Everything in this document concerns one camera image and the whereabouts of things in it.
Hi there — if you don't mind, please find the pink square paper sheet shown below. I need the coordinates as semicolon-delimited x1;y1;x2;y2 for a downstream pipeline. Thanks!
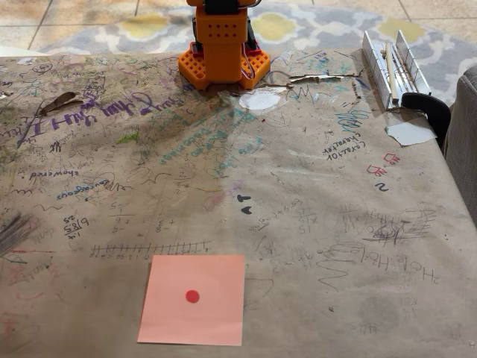
136;254;246;348

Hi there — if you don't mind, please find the scribbled brown paper cover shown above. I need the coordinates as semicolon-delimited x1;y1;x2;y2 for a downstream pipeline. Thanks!
0;46;477;358

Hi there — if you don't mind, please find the grey yellow patterned rug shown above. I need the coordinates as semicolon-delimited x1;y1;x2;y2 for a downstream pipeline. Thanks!
36;0;477;109

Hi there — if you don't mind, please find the white paper scrap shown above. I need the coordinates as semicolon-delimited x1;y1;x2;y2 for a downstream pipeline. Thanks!
385;120;438;147

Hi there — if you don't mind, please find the thin wooden stick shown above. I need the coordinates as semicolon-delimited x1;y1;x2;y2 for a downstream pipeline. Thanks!
385;42;399;106

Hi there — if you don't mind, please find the aluminium miter box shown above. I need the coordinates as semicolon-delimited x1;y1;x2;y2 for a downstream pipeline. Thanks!
361;28;434;112

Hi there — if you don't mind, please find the black clamp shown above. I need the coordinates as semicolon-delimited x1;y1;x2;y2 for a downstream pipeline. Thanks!
401;91;452;151

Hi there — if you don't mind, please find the grey upholstered seat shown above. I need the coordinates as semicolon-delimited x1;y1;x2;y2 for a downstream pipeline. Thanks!
443;66;477;212

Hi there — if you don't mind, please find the red white servo cable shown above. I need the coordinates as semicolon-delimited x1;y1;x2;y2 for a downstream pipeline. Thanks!
241;37;261;81

